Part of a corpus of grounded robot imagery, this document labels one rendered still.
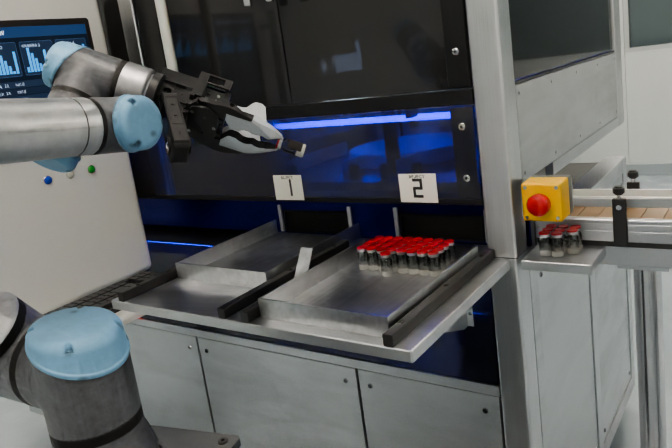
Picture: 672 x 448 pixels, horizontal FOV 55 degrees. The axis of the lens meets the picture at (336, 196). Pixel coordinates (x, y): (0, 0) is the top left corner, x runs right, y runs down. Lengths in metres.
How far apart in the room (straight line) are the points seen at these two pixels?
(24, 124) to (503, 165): 0.81
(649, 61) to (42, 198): 4.95
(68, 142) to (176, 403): 1.40
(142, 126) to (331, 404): 1.00
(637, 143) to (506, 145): 4.71
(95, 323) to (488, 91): 0.77
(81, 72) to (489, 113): 0.70
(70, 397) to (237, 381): 1.05
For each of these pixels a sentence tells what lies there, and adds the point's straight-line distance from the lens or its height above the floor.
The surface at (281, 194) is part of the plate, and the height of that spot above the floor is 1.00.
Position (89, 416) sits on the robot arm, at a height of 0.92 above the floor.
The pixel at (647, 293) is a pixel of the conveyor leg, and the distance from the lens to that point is 1.39.
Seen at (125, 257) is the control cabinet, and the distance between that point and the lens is 1.80.
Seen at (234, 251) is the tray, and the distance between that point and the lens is 1.56.
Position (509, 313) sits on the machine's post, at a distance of 1.32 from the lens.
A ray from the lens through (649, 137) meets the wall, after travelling 5.89.
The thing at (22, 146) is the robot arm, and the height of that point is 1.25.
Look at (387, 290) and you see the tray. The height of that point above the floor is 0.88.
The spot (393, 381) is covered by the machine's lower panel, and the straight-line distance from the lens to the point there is 1.53.
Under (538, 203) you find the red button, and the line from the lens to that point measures 1.19.
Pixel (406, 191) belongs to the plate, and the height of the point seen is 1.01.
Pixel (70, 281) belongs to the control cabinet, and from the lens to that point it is 1.71.
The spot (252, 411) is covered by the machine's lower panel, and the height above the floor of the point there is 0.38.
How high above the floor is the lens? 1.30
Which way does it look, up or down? 12 degrees down
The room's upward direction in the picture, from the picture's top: 8 degrees counter-clockwise
